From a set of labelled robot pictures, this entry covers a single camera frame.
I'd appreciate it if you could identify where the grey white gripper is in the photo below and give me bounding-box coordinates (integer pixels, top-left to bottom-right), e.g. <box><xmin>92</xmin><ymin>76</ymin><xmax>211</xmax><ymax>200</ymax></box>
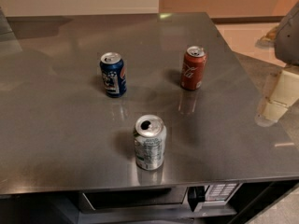
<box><xmin>255</xmin><ymin>1</ymin><xmax>299</xmax><ymax>127</ymax></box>

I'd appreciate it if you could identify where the blue Pepsi can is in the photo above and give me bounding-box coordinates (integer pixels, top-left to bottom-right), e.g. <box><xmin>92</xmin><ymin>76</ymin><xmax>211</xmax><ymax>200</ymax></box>
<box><xmin>99</xmin><ymin>52</ymin><xmax>126</xmax><ymax>98</ymax></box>

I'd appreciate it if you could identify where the red Coca-Cola can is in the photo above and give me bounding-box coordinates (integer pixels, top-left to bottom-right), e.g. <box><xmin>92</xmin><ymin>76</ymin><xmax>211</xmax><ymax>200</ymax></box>
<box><xmin>180</xmin><ymin>46</ymin><xmax>207</xmax><ymax>91</ymax></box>

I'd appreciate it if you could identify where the silver green soda can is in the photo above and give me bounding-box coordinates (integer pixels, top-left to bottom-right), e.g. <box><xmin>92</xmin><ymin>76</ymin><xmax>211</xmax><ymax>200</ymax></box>
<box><xmin>133</xmin><ymin>115</ymin><xmax>167</xmax><ymax>171</ymax></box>

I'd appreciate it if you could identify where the microwave oven under table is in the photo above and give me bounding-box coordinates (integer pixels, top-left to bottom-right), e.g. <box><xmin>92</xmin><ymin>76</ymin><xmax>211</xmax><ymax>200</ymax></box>
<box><xmin>78</xmin><ymin>183</ymin><xmax>241</xmax><ymax>212</ymax></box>

